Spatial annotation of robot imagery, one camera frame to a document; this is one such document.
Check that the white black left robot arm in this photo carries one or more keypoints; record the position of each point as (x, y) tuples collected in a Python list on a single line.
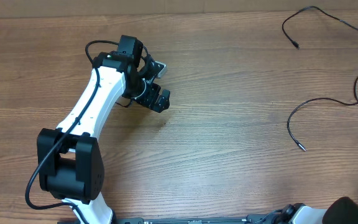
[(70, 169)]

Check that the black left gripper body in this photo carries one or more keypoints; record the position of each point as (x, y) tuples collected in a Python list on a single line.
[(149, 94)]

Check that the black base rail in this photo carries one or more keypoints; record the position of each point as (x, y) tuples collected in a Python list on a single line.
[(252, 218)]

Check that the cardboard wall panel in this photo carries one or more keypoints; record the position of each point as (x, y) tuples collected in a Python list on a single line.
[(65, 8)]

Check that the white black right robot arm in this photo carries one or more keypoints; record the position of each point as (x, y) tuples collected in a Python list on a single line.
[(343, 211)]

